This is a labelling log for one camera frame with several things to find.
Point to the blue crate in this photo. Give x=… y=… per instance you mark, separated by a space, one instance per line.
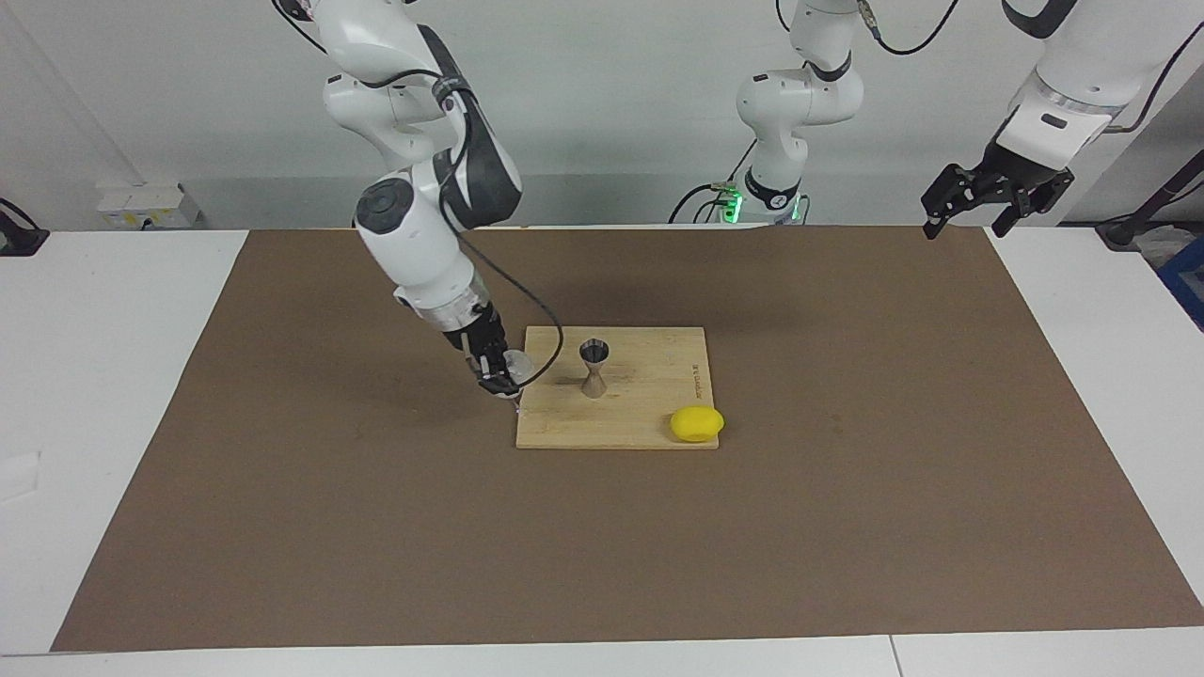
x=1187 y=282

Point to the yellow lemon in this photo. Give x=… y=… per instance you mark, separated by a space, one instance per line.
x=697 y=424

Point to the white tape piece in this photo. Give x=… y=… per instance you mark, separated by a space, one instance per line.
x=19 y=475

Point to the black clamp base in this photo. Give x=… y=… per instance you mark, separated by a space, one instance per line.
x=19 y=235

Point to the steel double jigger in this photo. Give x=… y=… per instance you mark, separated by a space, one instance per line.
x=594 y=362

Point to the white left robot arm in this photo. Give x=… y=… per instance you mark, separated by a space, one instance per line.
x=800 y=94

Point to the black stand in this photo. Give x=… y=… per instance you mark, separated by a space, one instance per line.
x=1127 y=237

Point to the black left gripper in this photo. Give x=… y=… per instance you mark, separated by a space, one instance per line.
x=1021 y=171

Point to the white wall socket box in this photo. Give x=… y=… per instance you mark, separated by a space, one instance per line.
x=146 y=205

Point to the small clear glass cup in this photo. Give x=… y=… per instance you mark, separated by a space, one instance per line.
x=520 y=362

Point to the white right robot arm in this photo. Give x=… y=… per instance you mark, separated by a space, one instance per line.
x=414 y=235

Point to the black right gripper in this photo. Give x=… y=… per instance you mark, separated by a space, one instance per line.
x=478 y=337

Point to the brown table mat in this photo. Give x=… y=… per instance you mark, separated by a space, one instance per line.
x=376 y=545

